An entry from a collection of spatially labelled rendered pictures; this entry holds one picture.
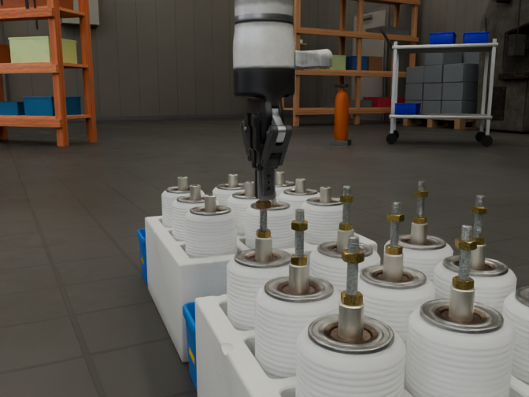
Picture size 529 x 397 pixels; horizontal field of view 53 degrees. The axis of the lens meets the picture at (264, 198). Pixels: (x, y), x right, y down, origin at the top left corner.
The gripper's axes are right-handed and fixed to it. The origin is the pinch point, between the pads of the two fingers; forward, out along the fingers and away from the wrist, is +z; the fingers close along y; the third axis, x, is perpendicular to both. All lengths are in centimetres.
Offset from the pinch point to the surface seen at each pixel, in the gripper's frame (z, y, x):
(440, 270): 10.2, 10.7, 19.2
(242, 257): 9.5, -0.4, -2.9
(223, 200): 12, -52, 8
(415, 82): -32, -669, 485
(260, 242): 7.3, 0.8, -0.9
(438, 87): -24, -619, 492
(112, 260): 35, -89, -15
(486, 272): 9.7, 14.4, 22.8
